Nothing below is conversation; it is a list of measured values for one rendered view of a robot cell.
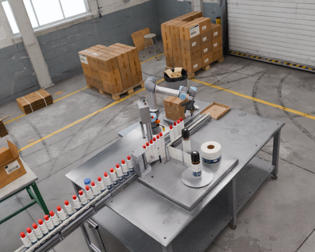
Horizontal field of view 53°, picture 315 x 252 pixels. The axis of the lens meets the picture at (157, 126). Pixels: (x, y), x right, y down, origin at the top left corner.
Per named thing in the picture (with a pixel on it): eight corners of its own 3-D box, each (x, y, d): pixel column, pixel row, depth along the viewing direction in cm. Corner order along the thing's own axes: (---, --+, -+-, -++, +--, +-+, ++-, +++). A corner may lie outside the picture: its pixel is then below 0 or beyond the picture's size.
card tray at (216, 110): (217, 119, 395) (216, 116, 393) (200, 114, 412) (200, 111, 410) (230, 108, 412) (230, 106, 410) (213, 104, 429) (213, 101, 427)
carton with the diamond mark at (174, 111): (180, 122, 398) (178, 104, 384) (165, 118, 413) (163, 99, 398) (194, 111, 416) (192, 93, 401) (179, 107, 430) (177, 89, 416)
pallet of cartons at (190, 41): (191, 80, 699) (186, 28, 639) (165, 72, 756) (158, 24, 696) (224, 61, 762) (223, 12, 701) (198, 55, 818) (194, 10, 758)
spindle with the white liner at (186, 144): (188, 156, 335) (185, 132, 319) (181, 153, 340) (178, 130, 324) (193, 151, 340) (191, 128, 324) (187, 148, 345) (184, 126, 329)
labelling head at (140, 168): (142, 177, 316) (137, 157, 302) (133, 172, 324) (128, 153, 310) (152, 170, 323) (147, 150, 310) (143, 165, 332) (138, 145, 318)
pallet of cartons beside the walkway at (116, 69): (146, 86, 707) (138, 47, 659) (116, 101, 664) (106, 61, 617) (115, 75, 788) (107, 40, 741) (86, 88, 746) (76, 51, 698)
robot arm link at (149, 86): (143, 83, 344) (187, 93, 343) (145, 79, 353) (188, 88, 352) (142, 93, 351) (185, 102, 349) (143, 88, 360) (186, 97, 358)
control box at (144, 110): (142, 124, 324) (139, 108, 314) (139, 116, 338) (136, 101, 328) (152, 122, 325) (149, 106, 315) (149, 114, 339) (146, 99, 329)
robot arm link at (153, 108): (148, 121, 383) (143, 80, 354) (150, 115, 396) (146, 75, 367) (158, 121, 381) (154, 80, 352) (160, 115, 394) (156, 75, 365)
